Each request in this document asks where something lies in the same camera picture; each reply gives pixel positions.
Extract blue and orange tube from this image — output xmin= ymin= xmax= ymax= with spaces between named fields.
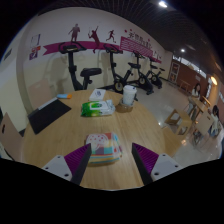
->
xmin=56 ymin=93 xmax=73 ymax=100

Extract black exercise bike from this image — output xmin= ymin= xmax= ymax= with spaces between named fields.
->
xmin=58 ymin=41 xmax=103 ymax=92
xmin=131 ymin=49 xmax=155 ymax=96
xmin=103 ymin=43 xmax=141 ymax=94
xmin=148 ymin=56 xmax=166 ymax=89

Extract person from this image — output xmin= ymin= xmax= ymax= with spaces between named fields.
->
xmin=209 ymin=104 xmax=224 ymax=138
xmin=190 ymin=83 xmax=203 ymax=102

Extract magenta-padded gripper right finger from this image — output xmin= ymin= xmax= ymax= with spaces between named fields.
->
xmin=131 ymin=142 xmax=184 ymax=186

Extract dark wall sign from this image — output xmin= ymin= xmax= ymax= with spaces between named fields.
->
xmin=3 ymin=48 xmax=13 ymax=61

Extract multicolour checkered towel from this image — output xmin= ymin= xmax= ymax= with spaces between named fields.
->
xmin=85 ymin=131 xmax=123 ymax=165

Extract white lidded cup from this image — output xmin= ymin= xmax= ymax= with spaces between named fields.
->
xmin=122 ymin=84 xmax=138 ymax=107

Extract round wooden coaster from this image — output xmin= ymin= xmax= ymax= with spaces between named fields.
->
xmin=115 ymin=99 xmax=134 ymax=113

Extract purple and orange wall posters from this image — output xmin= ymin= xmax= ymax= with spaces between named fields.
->
xmin=29 ymin=33 xmax=43 ymax=61

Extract wooden chair with handle hole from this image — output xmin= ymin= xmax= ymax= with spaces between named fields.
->
xmin=0 ymin=112 xmax=24 ymax=163
xmin=27 ymin=78 xmax=56 ymax=109

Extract green wet wipes pack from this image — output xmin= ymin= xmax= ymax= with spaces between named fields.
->
xmin=80 ymin=99 xmax=116 ymax=118

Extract small white tissue pack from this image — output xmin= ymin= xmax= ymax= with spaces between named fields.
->
xmin=88 ymin=88 xmax=107 ymax=102

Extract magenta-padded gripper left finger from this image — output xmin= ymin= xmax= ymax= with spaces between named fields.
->
xmin=41 ymin=142 xmax=93 ymax=186

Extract ceiling lights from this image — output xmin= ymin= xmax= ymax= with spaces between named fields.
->
xmin=158 ymin=0 xmax=187 ymax=54

